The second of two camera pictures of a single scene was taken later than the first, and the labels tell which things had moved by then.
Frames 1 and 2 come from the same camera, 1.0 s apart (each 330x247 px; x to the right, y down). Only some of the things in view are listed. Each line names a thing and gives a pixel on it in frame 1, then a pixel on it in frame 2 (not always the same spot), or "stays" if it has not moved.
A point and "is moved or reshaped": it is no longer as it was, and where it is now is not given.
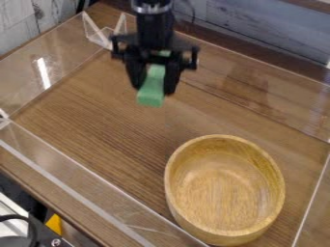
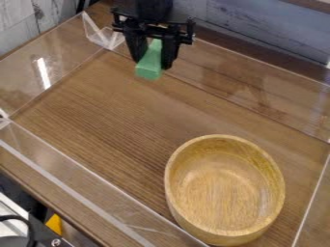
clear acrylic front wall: [89, 202] stays
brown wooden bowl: [224, 187] stays
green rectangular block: [151, 94] is moved or reshaped
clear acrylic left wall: [40, 62] stays
